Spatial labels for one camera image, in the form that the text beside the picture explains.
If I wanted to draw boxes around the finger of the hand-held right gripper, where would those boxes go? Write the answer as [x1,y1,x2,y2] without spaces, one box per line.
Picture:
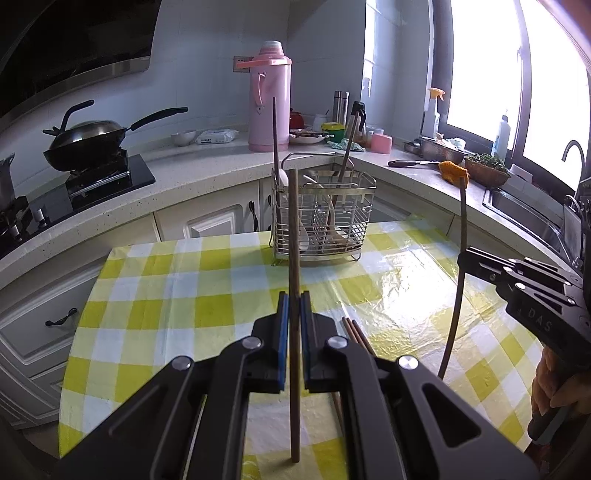
[458,255,570,311]
[465,247,583,288]

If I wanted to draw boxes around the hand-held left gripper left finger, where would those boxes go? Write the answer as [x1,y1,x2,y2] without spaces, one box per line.
[53,291,290,480]

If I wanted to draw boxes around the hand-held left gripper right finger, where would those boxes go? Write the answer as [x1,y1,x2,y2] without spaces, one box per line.
[299,290,541,480]

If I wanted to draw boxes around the brown wooden chopstick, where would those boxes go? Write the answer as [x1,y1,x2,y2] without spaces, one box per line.
[342,318,365,356]
[330,392,346,428]
[287,169,302,463]
[325,108,360,241]
[347,318,372,357]
[438,179,469,380]
[352,318,378,358]

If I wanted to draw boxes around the small white ceramic spoon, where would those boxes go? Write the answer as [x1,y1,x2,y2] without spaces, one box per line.
[276,168,311,252]

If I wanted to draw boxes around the large white long-handled spoon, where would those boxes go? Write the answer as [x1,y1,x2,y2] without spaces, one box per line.
[302,173,349,247]

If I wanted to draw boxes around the steel wire utensil rack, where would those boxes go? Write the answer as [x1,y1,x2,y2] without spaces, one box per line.
[269,152,377,267]

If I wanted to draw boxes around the person's right hand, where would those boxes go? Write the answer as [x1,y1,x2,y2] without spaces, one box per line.
[530,347,591,415]

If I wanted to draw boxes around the steel sink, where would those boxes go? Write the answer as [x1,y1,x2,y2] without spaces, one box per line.
[482,187,578,268]

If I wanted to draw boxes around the wicker basket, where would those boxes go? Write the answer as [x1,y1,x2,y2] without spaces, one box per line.
[464,154,511,188]

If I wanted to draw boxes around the orange cloth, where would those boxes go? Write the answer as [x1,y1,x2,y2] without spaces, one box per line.
[438,161,469,189]

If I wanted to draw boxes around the green vegetables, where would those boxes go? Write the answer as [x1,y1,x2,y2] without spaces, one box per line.
[467,153,509,172]

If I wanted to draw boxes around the black faucet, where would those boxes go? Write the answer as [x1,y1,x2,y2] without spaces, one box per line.
[562,140,587,185]

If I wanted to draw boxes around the yellow white checked tablecloth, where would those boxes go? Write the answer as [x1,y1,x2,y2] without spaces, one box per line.
[58,217,546,480]

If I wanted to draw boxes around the white detergent bottle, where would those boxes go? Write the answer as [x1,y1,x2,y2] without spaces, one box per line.
[493,110,510,160]

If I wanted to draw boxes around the steel basin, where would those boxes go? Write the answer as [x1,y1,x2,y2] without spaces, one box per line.
[405,136,467,163]

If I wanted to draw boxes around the white spray bottle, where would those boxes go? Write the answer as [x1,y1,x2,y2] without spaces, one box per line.
[422,88,445,139]

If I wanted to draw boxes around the dark-framed window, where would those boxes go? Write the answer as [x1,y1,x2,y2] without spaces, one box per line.
[362,0,591,195]

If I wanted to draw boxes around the green cloth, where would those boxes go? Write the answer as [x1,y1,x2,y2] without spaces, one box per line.
[327,137,365,152]

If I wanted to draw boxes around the patterned plate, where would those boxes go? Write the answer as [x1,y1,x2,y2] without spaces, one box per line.
[289,129,331,145]

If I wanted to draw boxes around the black-capped oil bottle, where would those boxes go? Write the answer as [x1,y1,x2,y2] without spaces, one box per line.
[346,102,366,148]

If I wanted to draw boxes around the white wet wipes pack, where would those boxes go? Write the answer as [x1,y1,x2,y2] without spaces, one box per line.
[196,128,239,145]

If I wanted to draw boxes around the steel vacuum bottle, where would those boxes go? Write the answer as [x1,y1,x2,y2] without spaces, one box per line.
[333,90,350,125]

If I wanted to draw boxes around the black gas stove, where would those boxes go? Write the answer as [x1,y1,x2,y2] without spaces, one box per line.
[0,154,156,259]

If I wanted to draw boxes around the pink thermos jug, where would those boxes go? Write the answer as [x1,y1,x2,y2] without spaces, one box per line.
[235,41,294,153]

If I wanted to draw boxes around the white kitchen cabinets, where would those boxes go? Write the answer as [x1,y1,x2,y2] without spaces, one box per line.
[0,178,462,430]

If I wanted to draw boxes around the black wok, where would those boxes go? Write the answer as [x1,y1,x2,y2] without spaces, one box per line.
[43,107,189,172]

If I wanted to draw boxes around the steel wok lid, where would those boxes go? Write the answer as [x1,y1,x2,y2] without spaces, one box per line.
[43,100,127,141]

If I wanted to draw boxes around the black range hood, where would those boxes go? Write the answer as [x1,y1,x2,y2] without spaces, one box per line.
[0,0,162,109]

